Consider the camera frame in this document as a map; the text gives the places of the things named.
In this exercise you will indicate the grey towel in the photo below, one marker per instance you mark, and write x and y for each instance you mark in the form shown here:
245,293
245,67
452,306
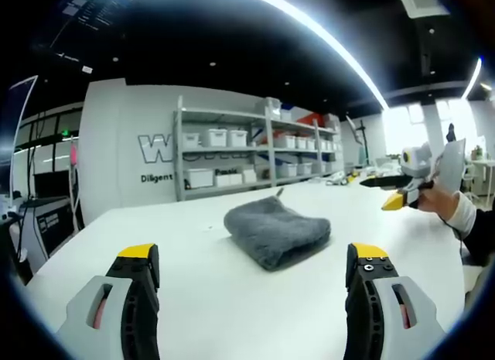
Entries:
276,230

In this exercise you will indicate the person's right hand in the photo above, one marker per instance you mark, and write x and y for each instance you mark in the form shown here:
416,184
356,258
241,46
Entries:
439,201

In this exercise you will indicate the clutter of tools on table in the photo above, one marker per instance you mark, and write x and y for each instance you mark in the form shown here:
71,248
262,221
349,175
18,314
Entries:
344,179

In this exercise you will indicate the black floor stand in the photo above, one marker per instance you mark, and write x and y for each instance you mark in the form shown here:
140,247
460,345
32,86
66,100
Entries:
359,137

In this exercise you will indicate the black equipment cabinet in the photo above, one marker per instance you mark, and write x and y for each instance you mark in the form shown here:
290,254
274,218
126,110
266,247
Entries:
50,226

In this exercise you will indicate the grey metal shelving unit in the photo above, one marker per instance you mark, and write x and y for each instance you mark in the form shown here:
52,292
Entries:
272,151

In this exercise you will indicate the pink hanging object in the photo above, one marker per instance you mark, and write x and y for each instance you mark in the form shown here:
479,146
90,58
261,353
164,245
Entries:
73,155

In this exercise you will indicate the ceiling light strip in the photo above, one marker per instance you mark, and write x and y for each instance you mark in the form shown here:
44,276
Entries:
332,46

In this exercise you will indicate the group of white storage boxes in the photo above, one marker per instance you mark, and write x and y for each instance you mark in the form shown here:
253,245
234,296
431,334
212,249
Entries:
216,137

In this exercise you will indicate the roll-up banner stand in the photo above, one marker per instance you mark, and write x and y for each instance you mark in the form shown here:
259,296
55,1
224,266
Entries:
21,135

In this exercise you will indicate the hanging dark display screen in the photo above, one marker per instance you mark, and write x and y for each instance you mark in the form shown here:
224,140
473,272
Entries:
87,11

